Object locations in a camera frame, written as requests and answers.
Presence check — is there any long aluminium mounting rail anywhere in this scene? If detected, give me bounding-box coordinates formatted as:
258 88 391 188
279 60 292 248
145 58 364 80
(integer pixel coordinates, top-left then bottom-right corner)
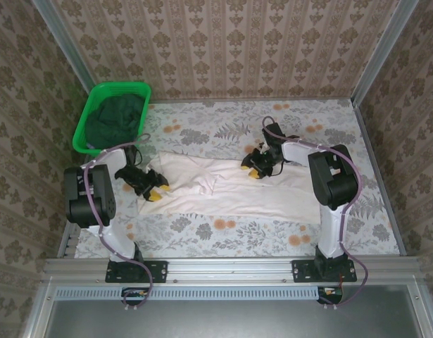
39 256 423 284

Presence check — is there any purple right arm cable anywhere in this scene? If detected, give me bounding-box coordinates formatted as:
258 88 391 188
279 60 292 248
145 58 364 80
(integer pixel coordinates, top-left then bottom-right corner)
261 115 370 311

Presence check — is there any cream t-shirt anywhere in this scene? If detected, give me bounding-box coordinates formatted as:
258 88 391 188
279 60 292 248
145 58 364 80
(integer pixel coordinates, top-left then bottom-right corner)
137 150 322 225

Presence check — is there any dark green t-shirt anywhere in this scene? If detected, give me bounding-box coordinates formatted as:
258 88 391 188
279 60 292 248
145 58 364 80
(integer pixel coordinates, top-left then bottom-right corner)
84 92 146 151

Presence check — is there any aluminium frame post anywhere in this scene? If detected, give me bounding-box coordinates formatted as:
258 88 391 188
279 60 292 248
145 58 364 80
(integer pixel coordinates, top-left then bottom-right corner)
32 0 98 96
350 0 420 105

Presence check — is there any floral table mat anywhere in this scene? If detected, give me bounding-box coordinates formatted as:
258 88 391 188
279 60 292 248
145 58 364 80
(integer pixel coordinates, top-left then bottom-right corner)
75 100 403 260

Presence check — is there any grey metal panel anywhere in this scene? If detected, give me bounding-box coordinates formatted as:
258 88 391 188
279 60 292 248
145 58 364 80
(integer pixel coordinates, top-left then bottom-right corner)
22 281 433 338

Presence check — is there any green plastic basket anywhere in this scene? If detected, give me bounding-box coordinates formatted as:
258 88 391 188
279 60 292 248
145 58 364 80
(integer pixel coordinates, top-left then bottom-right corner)
72 81 152 156

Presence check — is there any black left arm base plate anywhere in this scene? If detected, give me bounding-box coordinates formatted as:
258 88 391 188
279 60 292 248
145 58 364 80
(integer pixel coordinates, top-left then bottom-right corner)
105 259 168 284

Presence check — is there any white slotted cable duct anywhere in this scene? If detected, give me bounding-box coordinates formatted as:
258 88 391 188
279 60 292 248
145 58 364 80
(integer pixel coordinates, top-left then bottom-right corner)
56 285 325 301

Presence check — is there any aluminium table side rail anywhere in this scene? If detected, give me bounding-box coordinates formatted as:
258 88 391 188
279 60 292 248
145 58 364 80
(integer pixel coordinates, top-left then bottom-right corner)
56 154 97 260
351 99 413 258

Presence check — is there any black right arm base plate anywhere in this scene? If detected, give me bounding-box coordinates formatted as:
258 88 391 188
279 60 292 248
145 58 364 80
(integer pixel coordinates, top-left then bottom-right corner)
291 259 358 284

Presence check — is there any black cable port with wires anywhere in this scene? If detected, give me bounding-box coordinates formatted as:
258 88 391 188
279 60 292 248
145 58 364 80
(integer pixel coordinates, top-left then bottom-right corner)
317 285 345 306
121 287 150 306

